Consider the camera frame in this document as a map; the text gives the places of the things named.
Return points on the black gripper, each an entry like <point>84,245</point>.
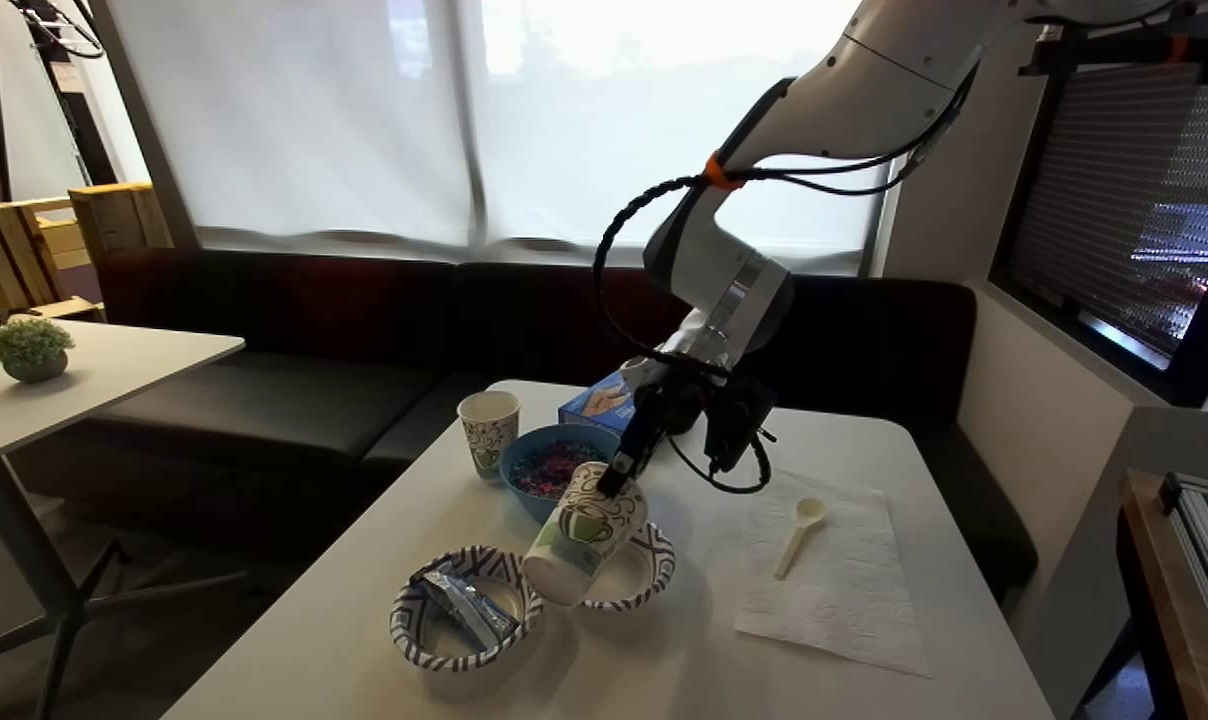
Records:
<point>668,401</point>

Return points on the patterned paper cup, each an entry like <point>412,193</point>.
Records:
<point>581,534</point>
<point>490,426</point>

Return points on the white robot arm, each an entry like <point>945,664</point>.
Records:
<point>881,94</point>

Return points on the blue bowl with candies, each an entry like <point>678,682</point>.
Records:
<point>543,461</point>

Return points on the empty patterned paper bowl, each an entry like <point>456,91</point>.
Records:
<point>638,575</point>

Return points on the patterned bowl with packet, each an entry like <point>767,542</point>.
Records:
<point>466,609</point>

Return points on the blue snack box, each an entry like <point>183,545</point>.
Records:
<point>609,401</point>

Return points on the cream plastic spoon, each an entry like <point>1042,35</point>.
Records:
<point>805,523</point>

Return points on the white paper napkin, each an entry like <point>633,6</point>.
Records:
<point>846,590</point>

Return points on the black bench sofa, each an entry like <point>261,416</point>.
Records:
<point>348,368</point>

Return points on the white side table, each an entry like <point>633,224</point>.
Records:
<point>104,363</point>

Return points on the wooden side cabinet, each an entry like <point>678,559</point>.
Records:
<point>1161,554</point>

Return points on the small potted green plant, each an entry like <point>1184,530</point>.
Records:
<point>34,349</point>

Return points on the wooden crate shelf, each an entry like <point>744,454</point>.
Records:
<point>50,248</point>

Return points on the dark framed wall monitor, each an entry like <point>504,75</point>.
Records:
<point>1109,220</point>

